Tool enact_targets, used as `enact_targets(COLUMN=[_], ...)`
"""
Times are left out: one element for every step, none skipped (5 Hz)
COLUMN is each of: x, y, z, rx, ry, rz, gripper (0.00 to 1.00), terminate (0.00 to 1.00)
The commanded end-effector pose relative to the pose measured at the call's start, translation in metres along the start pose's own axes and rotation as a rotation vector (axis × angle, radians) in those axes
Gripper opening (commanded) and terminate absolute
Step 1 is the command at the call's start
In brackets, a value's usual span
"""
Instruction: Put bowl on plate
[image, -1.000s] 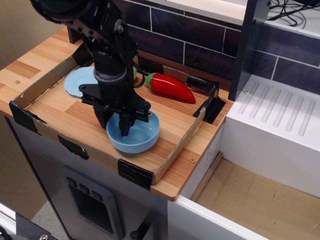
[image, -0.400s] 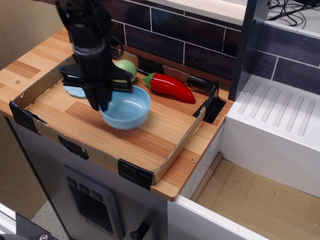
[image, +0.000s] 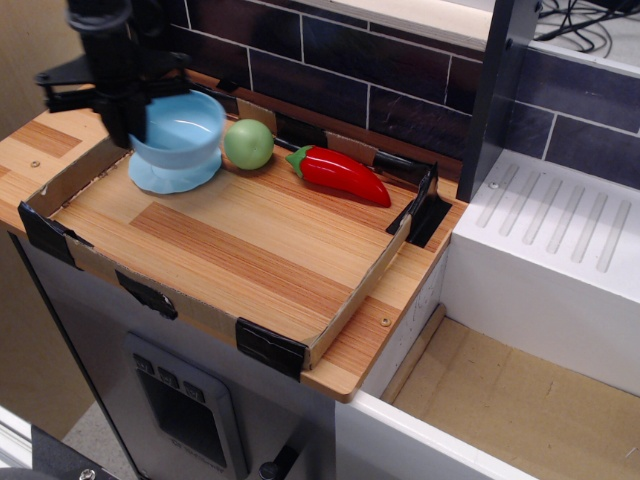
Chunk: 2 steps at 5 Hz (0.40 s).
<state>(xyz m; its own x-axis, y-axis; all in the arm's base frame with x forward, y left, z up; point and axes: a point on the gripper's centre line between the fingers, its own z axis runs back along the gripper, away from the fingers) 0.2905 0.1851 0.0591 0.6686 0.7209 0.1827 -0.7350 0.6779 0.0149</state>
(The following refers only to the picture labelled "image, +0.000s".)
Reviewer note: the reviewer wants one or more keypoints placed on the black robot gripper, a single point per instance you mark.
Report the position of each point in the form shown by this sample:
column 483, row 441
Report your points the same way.
column 115, row 70

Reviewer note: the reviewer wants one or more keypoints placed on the light blue bowl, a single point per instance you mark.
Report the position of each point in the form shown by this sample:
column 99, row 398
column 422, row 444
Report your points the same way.
column 182, row 131

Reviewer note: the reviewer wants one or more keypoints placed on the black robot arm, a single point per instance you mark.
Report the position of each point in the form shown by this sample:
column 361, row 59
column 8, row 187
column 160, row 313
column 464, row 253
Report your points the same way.
column 141, row 19

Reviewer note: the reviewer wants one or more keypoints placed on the light blue scalloped plate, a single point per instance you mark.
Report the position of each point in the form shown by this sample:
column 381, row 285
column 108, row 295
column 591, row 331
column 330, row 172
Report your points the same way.
column 169, row 181

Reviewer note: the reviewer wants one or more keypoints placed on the green toy ball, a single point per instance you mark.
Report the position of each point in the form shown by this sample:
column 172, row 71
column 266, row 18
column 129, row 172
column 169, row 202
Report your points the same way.
column 248, row 144

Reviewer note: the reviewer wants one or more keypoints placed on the red toy chili pepper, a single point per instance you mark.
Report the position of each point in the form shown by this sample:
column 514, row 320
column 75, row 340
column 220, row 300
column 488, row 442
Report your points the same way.
column 332, row 169

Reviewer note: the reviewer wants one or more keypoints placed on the grey toy oven front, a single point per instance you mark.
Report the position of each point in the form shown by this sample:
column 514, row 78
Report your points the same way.
column 183, row 404

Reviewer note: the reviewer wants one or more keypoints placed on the black oven knob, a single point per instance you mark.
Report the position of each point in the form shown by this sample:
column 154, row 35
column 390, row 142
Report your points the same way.
column 280, row 466

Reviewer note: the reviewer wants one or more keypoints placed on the white toy sink unit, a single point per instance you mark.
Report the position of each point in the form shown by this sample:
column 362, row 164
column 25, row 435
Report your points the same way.
column 520, row 357

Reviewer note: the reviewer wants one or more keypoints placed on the cardboard tray frame with tape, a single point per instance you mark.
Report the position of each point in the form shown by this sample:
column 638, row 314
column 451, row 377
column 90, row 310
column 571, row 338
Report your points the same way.
column 306, row 280

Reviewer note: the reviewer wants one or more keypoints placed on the dark grey vertical post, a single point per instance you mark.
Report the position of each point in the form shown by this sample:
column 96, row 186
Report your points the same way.
column 512, row 28

